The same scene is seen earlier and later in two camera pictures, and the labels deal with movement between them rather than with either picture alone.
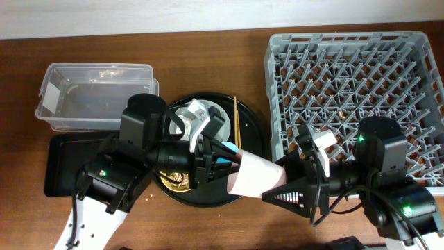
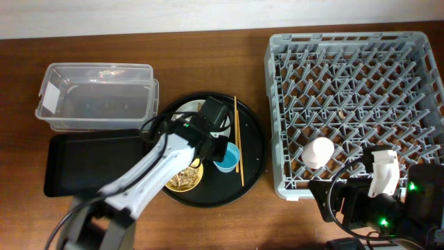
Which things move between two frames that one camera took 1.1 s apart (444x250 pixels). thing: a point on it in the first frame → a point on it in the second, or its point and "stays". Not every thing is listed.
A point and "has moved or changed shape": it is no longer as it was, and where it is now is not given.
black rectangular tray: x=65 y=154 stays
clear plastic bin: x=91 y=96 stays
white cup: x=257 y=176 has moved or changed shape
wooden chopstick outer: x=236 y=130 stays
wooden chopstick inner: x=238 y=130 stays
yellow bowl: x=176 y=181 stays
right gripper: x=300 y=183 → x=354 y=189
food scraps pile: x=184 y=185 stays
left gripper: x=205 y=167 → x=220 y=152
